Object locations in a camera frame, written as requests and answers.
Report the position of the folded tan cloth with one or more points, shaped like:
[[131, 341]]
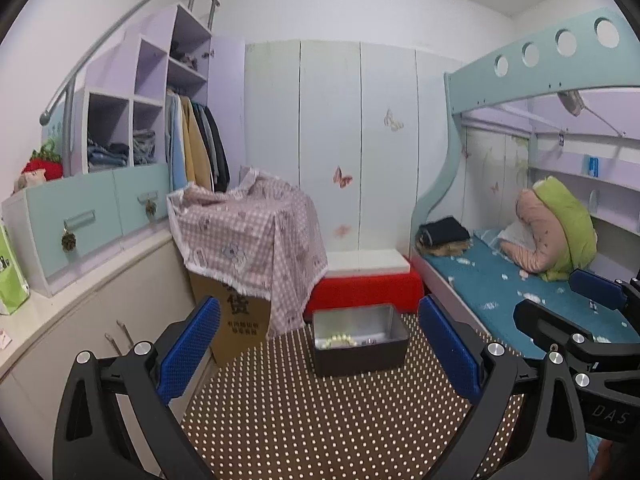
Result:
[[445, 249]]

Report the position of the brown polka-dot tablecloth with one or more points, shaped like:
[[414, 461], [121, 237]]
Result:
[[325, 425]]

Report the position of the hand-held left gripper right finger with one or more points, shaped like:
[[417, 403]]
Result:
[[447, 347]]

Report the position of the pale pink butterfly sticker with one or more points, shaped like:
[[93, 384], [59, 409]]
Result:
[[342, 231]]

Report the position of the beige plush toy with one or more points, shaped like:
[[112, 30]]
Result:
[[29, 181]]

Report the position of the teal bunk bed frame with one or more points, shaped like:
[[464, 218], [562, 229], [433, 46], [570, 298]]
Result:
[[550, 75]]

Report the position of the pink long pillow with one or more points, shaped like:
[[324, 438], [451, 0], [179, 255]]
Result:
[[530, 215]]

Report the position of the person's right forearm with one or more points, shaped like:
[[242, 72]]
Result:
[[610, 462]]

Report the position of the pine cone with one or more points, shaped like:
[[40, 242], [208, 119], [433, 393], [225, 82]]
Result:
[[150, 209], [68, 240]]

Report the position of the tan hanging coat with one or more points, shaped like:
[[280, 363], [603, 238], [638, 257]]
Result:
[[195, 150]]

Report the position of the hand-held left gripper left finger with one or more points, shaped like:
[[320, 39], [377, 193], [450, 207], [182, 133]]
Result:
[[192, 345]]

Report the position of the cream butterfly sticker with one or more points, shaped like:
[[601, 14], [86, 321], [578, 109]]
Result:
[[393, 120]]

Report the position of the folded dark jeans stack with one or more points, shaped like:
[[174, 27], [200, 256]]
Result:
[[107, 154]]

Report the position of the small blue box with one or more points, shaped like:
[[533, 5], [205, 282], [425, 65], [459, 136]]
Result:
[[593, 166]]

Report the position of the lilac stepped shelf unit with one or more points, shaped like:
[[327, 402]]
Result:
[[125, 55]]

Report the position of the cardboard box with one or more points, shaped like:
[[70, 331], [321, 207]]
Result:
[[235, 320]]

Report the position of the white pillow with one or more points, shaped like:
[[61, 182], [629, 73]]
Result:
[[512, 235]]

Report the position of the white wardrobe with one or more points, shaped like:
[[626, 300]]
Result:
[[330, 110]]

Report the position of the grey metal handrail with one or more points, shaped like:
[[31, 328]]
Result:
[[100, 45]]

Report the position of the white low cabinet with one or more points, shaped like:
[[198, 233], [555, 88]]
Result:
[[100, 320]]

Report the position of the folded dark clothes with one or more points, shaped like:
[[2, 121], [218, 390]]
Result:
[[445, 230]]

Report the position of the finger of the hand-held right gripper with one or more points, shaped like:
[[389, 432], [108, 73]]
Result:
[[550, 322], [597, 287]]

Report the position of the red butterfly sticker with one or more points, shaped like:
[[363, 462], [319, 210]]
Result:
[[342, 177]]

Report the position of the green pillow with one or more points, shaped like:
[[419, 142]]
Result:
[[570, 220]]

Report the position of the red knitted plush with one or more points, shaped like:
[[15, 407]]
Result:
[[42, 165]]

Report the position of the teal drawer chest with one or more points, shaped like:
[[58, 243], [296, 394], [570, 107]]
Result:
[[100, 240]]

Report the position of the folded light jeans stack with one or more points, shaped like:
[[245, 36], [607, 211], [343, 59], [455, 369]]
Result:
[[144, 147]]

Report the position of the dark hanging jackets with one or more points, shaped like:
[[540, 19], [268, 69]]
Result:
[[217, 150]]

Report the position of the blue printed mattress sheet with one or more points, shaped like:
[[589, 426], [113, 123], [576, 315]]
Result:
[[490, 285]]

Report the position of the metal tin box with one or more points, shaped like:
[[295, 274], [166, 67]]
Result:
[[360, 357]]

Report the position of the pink checked cloth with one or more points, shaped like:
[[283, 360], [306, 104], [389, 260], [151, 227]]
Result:
[[250, 240]]

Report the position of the green paper bag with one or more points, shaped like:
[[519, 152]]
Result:
[[11, 275]]

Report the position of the grey clothes pile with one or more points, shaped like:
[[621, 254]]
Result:
[[184, 56]]

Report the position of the light blue hanging shirt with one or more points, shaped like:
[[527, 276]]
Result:
[[175, 150]]

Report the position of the white slab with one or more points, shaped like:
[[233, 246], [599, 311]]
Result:
[[367, 261]]

